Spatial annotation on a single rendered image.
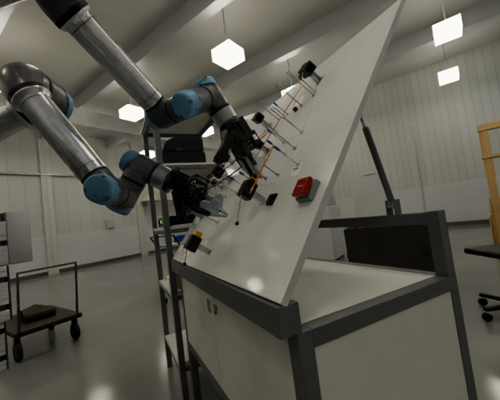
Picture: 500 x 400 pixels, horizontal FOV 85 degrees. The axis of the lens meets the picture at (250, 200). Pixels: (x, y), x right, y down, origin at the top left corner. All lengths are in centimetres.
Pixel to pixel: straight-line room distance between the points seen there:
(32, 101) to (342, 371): 99
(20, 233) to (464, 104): 1050
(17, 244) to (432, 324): 99
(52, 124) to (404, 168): 1004
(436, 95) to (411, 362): 1005
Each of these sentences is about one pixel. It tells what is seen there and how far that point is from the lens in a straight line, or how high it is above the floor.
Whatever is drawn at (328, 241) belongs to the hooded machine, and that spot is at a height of 41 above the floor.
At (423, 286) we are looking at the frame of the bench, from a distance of 94.
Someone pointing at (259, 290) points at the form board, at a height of 88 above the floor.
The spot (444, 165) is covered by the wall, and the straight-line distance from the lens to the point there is 1031.
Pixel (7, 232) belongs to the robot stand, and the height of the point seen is 108.
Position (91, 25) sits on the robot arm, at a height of 157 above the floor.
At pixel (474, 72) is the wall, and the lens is 1084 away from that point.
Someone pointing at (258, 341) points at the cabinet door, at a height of 72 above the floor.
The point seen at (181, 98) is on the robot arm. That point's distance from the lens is 83.
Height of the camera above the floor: 105
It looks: 4 degrees up
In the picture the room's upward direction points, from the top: 7 degrees counter-clockwise
